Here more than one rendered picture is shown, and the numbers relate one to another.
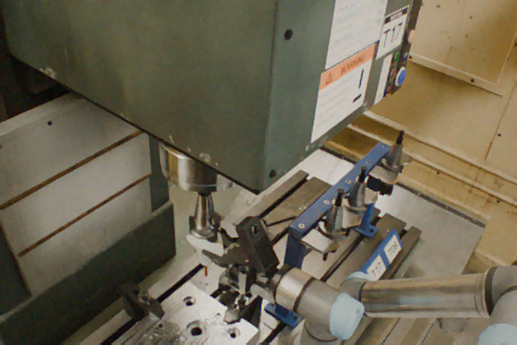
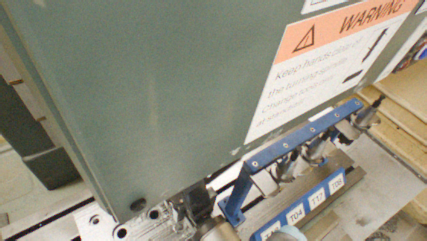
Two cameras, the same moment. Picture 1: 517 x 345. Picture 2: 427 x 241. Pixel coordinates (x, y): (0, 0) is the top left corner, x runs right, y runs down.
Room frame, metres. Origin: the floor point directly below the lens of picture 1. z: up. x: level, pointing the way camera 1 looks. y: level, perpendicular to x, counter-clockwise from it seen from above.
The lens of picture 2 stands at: (0.44, -0.07, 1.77)
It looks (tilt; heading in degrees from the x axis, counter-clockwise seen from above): 49 degrees down; 14
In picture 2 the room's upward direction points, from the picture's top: 9 degrees clockwise
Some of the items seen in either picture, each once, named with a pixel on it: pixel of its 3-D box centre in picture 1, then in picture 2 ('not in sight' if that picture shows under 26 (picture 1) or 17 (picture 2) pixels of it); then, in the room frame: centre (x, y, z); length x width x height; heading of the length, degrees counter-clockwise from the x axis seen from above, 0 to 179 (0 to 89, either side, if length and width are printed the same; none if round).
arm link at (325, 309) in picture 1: (329, 310); not in sight; (0.54, -0.15, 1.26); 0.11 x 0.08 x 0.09; 58
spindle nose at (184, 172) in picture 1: (206, 137); not in sight; (0.69, 0.09, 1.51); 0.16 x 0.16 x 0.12
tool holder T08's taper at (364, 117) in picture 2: (395, 152); (367, 113); (1.08, -0.37, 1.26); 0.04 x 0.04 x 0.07
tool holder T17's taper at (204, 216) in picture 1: (204, 206); not in sight; (0.69, 0.09, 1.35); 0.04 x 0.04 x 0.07
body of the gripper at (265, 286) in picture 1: (257, 270); (192, 207); (0.62, -0.02, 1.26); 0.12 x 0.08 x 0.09; 58
